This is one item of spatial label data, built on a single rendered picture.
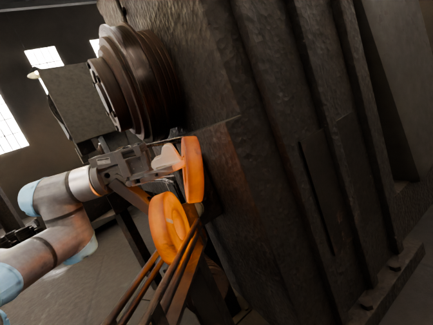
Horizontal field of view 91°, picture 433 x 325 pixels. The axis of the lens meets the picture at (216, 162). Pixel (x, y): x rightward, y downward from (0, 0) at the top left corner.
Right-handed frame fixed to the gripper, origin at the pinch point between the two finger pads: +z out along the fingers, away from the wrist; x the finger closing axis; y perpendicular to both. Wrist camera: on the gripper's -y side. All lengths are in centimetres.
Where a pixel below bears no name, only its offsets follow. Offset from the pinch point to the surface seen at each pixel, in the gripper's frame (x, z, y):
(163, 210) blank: -9.8, -6.8, -5.6
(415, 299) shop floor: 7, 64, -77
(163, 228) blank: -12.2, -7.4, -8.0
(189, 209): 1.9, -3.6, -12.1
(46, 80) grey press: 272, -158, 104
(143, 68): 27.3, -6.2, 28.0
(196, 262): -9.8, -4.4, -18.6
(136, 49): 28.9, -6.3, 34.4
